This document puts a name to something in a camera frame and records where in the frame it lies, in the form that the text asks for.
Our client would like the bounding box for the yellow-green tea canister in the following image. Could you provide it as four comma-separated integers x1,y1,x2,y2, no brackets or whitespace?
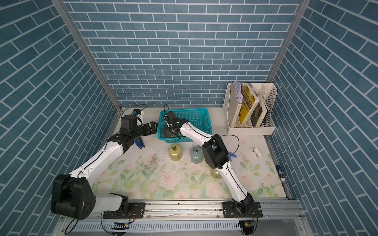
210,169,221,180
168,144,182,161

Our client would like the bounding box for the teal plastic basket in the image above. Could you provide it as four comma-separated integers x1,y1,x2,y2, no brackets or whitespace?
157,108,212,144

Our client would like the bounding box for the grey-blue tea canister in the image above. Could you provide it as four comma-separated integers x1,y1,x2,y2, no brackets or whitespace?
190,146,204,164

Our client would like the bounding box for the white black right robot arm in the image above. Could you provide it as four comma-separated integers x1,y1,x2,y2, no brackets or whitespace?
163,111,258,217

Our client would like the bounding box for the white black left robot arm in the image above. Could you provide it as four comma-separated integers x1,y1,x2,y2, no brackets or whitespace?
51,115,158,220

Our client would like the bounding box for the blue plastic clip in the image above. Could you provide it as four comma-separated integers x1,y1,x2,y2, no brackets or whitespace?
228,152,237,161

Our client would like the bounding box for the white binder with papers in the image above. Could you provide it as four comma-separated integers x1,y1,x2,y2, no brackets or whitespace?
228,82,243,128

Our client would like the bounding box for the yellow cover book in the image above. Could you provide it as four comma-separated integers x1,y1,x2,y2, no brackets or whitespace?
239,84,259,126

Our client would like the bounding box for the dark cover book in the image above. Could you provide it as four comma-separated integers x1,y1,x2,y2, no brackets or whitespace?
250,97,268,127

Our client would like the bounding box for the small white object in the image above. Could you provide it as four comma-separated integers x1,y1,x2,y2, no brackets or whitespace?
253,147,262,158

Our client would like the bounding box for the white perforated file holder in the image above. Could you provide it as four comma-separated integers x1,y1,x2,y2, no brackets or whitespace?
222,83,277,135

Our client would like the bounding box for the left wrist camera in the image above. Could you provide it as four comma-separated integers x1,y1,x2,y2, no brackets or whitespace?
132,108,143,118

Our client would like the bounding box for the aluminium front rail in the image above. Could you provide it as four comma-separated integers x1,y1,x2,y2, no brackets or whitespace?
60,200,305,222

